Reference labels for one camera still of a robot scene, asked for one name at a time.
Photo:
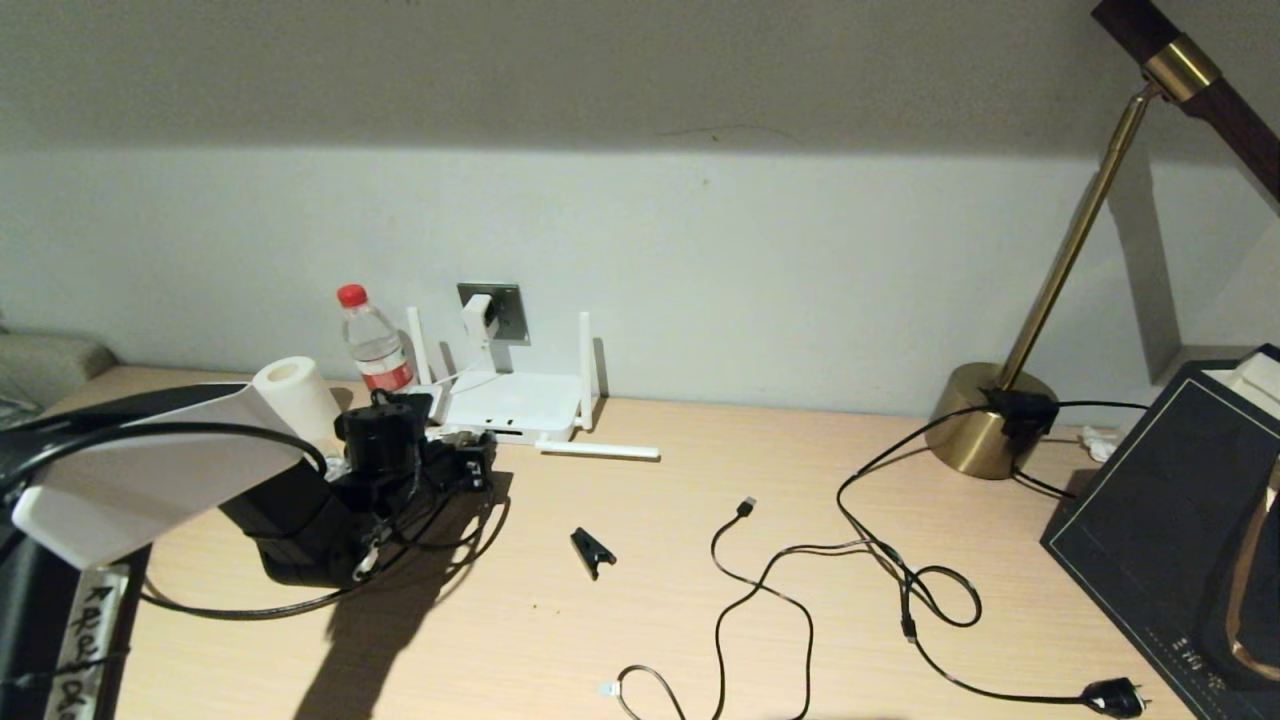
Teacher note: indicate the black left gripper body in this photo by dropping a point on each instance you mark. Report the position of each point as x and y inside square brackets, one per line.
[462, 455]

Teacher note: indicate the white power adapter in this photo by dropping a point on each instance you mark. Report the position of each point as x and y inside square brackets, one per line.
[478, 315]

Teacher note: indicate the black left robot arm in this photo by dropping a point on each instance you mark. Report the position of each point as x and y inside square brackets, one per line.
[290, 520]

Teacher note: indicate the white router with four antennas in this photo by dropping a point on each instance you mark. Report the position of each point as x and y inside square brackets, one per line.
[520, 400]

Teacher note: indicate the clear water bottle red cap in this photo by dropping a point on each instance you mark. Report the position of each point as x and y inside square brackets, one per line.
[372, 340]

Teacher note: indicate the small black clip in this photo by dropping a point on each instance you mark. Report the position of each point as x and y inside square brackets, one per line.
[592, 548]

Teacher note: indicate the white paper roll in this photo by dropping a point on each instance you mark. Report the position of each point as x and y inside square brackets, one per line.
[290, 395]

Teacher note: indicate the white handwritten label tape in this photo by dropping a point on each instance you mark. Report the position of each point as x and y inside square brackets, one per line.
[90, 640]

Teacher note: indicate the brass desk lamp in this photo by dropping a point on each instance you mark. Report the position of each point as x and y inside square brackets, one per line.
[985, 430]

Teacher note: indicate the white box inside bag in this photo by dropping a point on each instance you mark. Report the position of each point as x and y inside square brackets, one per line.
[1255, 385]

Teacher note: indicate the grey metal wall socket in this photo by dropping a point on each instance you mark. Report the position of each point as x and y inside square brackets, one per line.
[512, 315]

